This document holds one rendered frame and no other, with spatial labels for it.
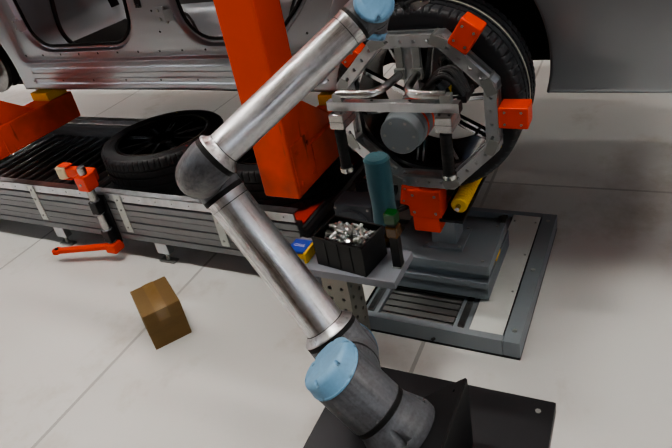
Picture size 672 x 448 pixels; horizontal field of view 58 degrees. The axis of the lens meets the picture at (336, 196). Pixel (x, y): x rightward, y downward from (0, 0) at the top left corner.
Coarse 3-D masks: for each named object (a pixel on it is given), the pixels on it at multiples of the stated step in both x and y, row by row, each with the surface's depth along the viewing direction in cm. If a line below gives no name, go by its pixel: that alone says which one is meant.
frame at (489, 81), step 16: (400, 32) 189; (416, 32) 187; (432, 32) 182; (448, 32) 183; (368, 48) 192; (384, 48) 190; (448, 48) 185; (352, 64) 198; (464, 64) 181; (480, 64) 183; (352, 80) 201; (480, 80) 182; (496, 80) 182; (496, 96) 182; (496, 112) 185; (352, 128) 211; (496, 128) 188; (352, 144) 214; (368, 144) 217; (496, 144) 190; (480, 160) 196; (400, 176) 213; (416, 176) 210; (432, 176) 208; (464, 176) 202
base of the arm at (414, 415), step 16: (400, 400) 138; (416, 400) 141; (384, 416) 135; (400, 416) 136; (416, 416) 137; (432, 416) 138; (368, 432) 136; (384, 432) 135; (400, 432) 135; (416, 432) 134
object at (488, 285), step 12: (504, 240) 245; (504, 252) 246; (408, 276) 239; (420, 276) 236; (432, 276) 234; (444, 276) 235; (456, 276) 234; (468, 276) 233; (480, 276) 230; (492, 276) 230; (420, 288) 240; (432, 288) 237; (444, 288) 234; (456, 288) 231; (468, 288) 229; (480, 288) 226; (492, 288) 232
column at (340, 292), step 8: (328, 280) 207; (336, 280) 206; (328, 288) 210; (336, 288) 208; (344, 288) 206; (352, 288) 208; (360, 288) 215; (336, 296) 210; (344, 296) 208; (352, 296) 209; (360, 296) 215; (336, 304) 212; (344, 304) 210; (352, 304) 210; (360, 304) 216; (352, 312) 211; (360, 312) 216; (360, 320) 217; (368, 320) 223; (368, 328) 224
